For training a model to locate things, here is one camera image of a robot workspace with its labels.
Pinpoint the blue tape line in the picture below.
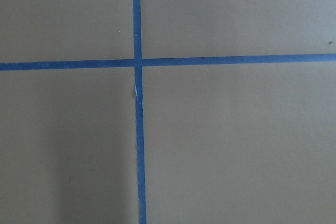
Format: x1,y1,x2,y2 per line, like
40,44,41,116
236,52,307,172
131,0,148,224
0,53,336,72

